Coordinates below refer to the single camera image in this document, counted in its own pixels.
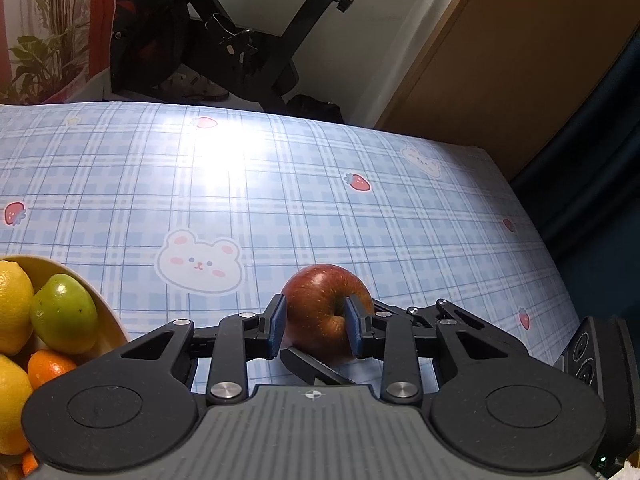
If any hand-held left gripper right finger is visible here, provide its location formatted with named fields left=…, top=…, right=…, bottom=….
left=342, top=294, right=531, bottom=405

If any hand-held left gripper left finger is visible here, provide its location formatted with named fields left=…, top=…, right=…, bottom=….
left=120, top=292, right=289, bottom=403

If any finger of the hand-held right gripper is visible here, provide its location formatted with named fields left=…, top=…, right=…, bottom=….
left=371, top=298, right=486, bottom=330
left=280, top=347, right=358, bottom=387

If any red apple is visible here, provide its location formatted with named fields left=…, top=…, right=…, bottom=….
left=280, top=263, right=375, bottom=367

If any cream oval plate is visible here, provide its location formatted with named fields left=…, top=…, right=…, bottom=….
left=0, top=255, right=130, bottom=361

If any green round fruit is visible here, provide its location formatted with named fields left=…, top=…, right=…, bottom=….
left=30, top=274, right=99, bottom=354

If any yellow lemon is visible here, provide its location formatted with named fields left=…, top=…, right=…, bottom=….
left=0, top=260, right=36, bottom=356
left=0, top=354, right=34, bottom=456

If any blue plaid tablecloth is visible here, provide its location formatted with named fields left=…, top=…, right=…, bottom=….
left=0, top=101, right=581, bottom=411

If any dark blue cloth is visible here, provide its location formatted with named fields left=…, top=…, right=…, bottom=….
left=510, top=35, right=640, bottom=321

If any dark bundle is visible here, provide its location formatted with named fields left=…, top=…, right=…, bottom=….
left=287, top=94, right=346, bottom=123

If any beige shoe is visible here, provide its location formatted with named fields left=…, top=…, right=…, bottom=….
left=167, top=72, right=231, bottom=102

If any black exercise bike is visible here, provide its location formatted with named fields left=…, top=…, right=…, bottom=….
left=110, top=0, right=418, bottom=113

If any pink room wall poster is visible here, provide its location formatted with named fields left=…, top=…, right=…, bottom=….
left=0, top=0, right=118, bottom=106

